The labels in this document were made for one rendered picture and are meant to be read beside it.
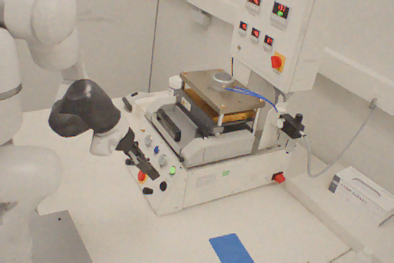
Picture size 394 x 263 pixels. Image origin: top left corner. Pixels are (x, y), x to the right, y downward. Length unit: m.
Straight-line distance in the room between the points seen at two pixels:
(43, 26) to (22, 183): 0.30
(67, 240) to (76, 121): 0.35
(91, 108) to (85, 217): 0.44
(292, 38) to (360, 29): 0.43
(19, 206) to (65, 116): 0.28
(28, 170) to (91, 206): 0.55
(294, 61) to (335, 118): 0.53
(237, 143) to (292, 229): 0.36
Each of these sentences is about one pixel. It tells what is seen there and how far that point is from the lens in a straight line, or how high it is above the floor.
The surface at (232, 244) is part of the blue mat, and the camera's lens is 1.22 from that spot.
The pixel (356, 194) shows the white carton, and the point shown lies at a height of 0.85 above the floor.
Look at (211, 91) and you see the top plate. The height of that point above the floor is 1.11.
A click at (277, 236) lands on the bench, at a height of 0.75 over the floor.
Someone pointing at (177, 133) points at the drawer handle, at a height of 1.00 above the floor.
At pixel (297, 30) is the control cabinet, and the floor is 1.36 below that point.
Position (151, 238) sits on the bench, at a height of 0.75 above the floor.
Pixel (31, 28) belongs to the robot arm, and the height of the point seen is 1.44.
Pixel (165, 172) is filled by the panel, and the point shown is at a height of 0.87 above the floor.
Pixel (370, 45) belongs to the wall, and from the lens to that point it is 1.55.
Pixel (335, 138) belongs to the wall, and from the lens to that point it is 1.69.
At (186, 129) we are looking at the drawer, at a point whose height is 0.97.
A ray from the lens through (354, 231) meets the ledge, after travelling 1.38.
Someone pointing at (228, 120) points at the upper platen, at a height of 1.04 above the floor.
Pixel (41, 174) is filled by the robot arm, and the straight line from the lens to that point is 0.76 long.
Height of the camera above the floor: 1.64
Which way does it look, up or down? 31 degrees down
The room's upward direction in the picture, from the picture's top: 9 degrees clockwise
